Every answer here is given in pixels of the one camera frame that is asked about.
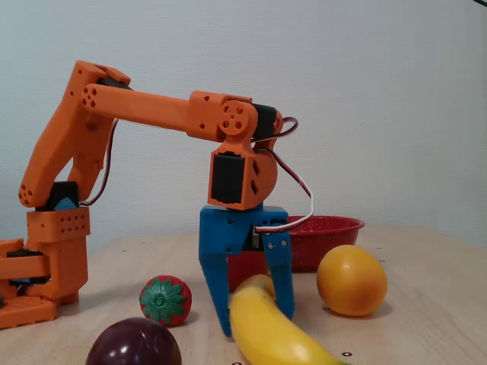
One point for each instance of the red toy strawberry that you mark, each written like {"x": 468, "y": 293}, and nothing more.
{"x": 165, "y": 300}

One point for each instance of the orange toy peach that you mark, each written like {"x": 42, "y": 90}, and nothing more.
{"x": 352, "y": 281}

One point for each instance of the dark purple toy plum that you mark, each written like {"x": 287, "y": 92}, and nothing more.
{"x": 133, "y": 344}

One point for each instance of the red speckled bowl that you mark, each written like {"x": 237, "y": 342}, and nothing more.
{"x": 327, "y": 237}

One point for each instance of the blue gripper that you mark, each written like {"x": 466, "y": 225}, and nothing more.
{"x": 224, "y": 233}

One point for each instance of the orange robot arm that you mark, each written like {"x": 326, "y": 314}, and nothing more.
{"x": 144, "y": 108}

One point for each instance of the yellow toy banana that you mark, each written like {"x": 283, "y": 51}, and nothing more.
{"x": 262, "y": 331}

